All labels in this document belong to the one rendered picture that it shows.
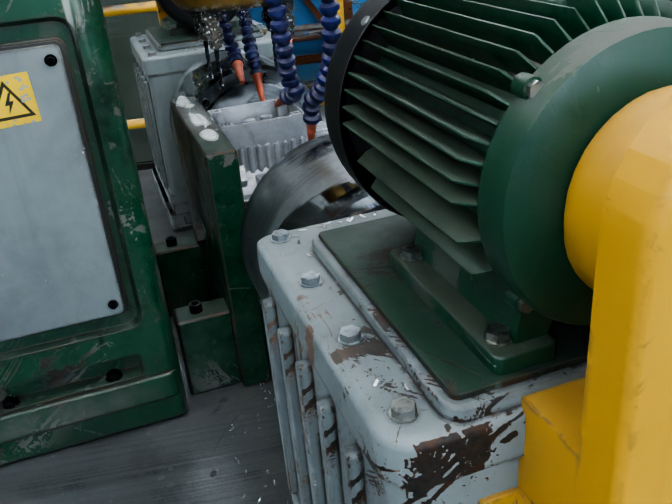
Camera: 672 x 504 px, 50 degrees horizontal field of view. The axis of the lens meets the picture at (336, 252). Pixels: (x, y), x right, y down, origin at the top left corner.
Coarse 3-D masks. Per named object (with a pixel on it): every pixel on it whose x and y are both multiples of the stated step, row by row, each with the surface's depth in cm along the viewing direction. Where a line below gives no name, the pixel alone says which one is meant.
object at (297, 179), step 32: (288, 160) 82; (320, 160) 78; (256, 192) 83; (288, 192) 76; (320, 192) 72; (352, 192) 70; (256, 224) 80; (288, 224) 73; (256, 256) 79; (256, 288) 83
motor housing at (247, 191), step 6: (324, 120) 109; (318, 126) 106; (324, 126) 106; (318, 132) 105; (324, 132) 104; (264, 168) 101; (252, 174) 100; (252, 180) 100; (252, 186) 100; (246, 192) 99; (252, 192) 100; (246, 198) 98; (246, 204) 99
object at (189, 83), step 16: (224, 64) 124; (272, 64) 125; (192, 80) 127; (208, 80) 121; (224, 80) 120; (272, 80) 123; (176, 96) 131; (208, 96) 120; (224, 96) 121; (240, 96) 122; (256, 96) 123; (272, 96) 124; (320, 112) 129
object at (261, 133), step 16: (208, 112) 104; (224, 112) 106; (240, 112) 106; (256, 112) 107; (272, 112) 108; (288, 112) 107; (224, 128) 97; (240, 128) 97; (256, 128) 98; (272, 128) 99; (288, 128) 100; (304, 128) 101; (240, 144) 98; (256, 144) 99; (272, 144) 100; (288, 144) 101; (240, 160) 99; (256, 160) 100; (272, 160) 101
